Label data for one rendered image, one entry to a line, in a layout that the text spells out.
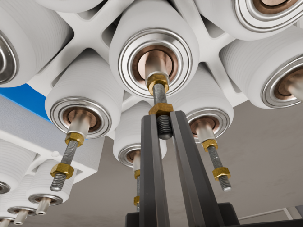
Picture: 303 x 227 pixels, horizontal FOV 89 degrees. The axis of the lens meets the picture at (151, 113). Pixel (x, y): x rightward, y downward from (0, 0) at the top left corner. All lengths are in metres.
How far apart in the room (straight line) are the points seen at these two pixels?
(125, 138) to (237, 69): 0.19
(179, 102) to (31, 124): 0.36
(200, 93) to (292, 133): 0.73
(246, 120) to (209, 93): 0.49
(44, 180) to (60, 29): 0.34
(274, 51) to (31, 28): 0.25
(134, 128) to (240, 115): 0.48
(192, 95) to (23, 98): 0.38
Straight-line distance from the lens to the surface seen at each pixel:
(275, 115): 0.75
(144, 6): 0.19
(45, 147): 0.45
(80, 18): 0.24
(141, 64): 0.16
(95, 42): 0.24
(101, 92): 0.20
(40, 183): 0.47
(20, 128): 0.45
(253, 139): 0.83
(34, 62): 0.20
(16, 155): 0.46
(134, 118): 0.28
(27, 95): 0.47
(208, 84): 0.24
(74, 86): 0.20
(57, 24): 0.25
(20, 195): 0.58
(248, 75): 0.23
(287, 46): 0.22
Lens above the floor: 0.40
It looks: 47 degrees down
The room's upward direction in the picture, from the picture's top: 176 degrees clockwise
